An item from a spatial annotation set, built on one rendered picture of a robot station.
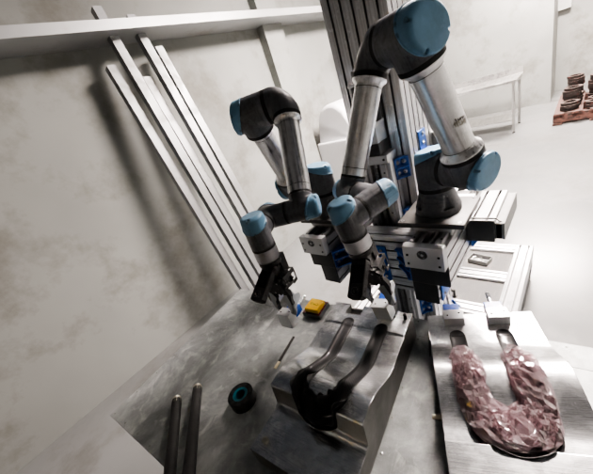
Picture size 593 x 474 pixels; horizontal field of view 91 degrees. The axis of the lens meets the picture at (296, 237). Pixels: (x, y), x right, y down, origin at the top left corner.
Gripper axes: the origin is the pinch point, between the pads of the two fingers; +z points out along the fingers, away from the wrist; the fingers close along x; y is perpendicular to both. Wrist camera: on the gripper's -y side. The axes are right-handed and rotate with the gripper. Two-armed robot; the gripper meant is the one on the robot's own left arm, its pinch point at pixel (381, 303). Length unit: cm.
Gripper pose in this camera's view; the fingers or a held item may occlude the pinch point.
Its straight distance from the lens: 93.4
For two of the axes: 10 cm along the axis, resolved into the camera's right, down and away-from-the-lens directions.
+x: -7.5, 0.9, 6.6
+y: 4.8, -6.1, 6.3
